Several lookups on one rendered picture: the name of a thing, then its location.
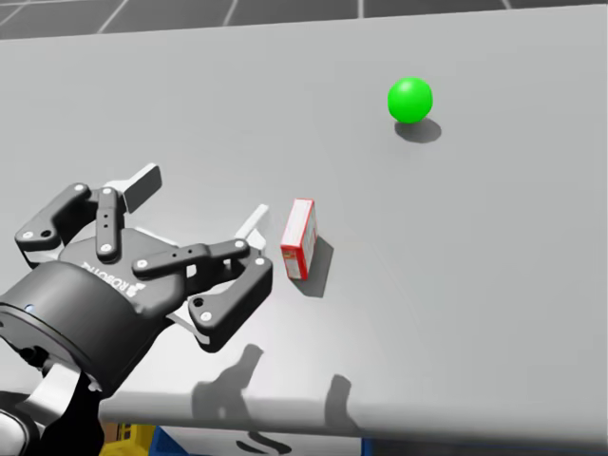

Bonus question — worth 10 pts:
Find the red and white carton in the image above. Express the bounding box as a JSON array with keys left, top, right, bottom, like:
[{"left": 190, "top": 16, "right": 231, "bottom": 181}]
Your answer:
[{"left": 279, "top": 198, "right": 318, "bottom": 281}]

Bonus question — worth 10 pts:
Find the yellow box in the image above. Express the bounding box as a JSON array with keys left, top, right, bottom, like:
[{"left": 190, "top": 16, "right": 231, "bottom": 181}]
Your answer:
[{"left": 116, "top": 421, "right": 157, "bottom": 456}]

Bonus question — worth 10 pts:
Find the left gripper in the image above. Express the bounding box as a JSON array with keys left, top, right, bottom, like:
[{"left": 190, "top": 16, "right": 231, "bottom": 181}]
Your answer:
[{"left": 0, "top": 162, "right": 275, "bottom": 398}]

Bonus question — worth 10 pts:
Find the white box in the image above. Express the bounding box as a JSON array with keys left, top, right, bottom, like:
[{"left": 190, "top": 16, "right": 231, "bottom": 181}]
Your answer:
[{"left": 159, "top": 426, "right": 363, "bottom": 456}]

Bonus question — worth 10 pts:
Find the red or green ball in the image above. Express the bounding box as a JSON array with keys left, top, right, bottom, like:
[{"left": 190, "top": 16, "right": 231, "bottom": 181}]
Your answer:
[{"left": 387, "top": 76, "right": 434, "bottom": 125}]

